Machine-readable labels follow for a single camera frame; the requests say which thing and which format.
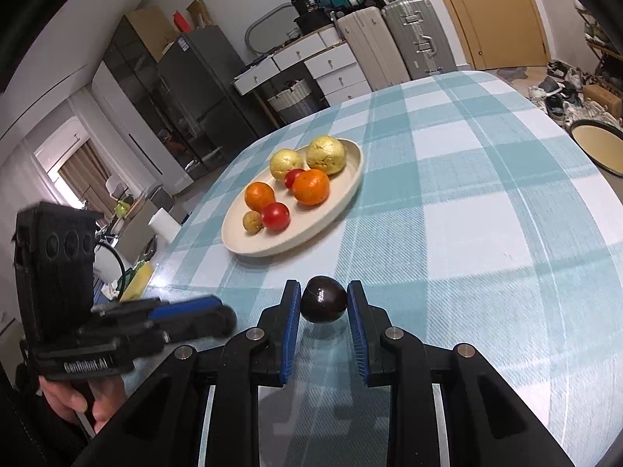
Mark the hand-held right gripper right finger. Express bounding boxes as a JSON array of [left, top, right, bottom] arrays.
[[347, 279, 575, 467]]

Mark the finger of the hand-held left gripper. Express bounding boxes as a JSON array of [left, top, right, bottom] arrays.
[[151, 296, 231, 323], [160, 307, 238, 341]]

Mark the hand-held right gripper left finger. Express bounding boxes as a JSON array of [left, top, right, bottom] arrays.
[[73, 279, 303, 467]]

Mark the dark purple plum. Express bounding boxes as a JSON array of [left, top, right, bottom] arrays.
[[300, 275, 348, 324]]

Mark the cream round plate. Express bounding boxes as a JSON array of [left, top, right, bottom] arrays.
[[221, 137, 365, 258]]

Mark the small orange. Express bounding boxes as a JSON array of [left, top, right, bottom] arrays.
[[244, 181, 276, 212]]

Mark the large orange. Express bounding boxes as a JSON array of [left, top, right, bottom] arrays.
[[292, 169, 331, 206]]

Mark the person's left hand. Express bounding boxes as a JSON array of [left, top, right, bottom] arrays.
[[38, 374, 127, 434]]

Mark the yellow packet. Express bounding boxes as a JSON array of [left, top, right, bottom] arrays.
[[119, 262, 156, 303]]

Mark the white paper towel roll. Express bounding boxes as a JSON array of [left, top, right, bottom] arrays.
[[147, 207, 182, 244]]

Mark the brown curtain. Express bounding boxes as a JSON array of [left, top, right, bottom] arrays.
[[58, 141, 116, 210]]

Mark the grey trash bin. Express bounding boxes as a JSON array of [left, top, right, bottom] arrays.
[[148, 186, 175, 213]]

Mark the white air conditioner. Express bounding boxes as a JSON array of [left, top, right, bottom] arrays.
[[34, 117, 89, 164]]

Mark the teal checked tablecloth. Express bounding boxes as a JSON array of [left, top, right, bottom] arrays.
[[151, 70, 623, 467]]

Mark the small yellow pear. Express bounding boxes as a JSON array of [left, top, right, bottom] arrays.
[[269, 149, 305, 182]]

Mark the large yellow pear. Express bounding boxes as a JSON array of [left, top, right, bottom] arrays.
[[306, 136, 347, 176]]

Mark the dark glass cabinet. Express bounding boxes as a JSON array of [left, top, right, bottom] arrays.
[[102, 14, 211, 181]]

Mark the grey refrigerator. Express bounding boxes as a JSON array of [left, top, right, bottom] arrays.
[[157, 24, 260, 156]]

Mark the woven laundry basket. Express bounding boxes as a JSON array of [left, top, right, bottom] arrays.
[[267, 79, 320, 127]]

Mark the large cardboard box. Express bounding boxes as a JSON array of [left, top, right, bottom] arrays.
[[125, 6, 179, 62]]

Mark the white drawer desk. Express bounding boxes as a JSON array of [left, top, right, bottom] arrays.
[[232, 24, 373, 108]]

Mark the beige suitcase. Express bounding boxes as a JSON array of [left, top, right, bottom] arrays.
[[336, 7, 411, 91]]

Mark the oval grey-framed mirror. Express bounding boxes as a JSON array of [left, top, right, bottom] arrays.
[[245, 2, 296, 54]]

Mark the small cardboard box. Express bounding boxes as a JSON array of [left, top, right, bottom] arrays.
[[186, 0, 213, 28]]

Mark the silver suitcase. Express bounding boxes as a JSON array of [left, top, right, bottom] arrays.
[[381, 0, 459, 81]]

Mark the round black-rimmed tray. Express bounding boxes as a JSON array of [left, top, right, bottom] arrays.
[[569, 119, 623, 179]]

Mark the pile of shoes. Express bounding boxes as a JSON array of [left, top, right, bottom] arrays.
[[528, 58, 623, 128]]

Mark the wooden door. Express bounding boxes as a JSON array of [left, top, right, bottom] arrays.
[[422, 0, 551, 72]]

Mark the wooden shoe rack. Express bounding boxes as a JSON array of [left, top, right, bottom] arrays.
[[574, 0, 623, 83]]

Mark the black cable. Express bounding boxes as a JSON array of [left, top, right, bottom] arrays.
[[95, 241, 135, 279]]

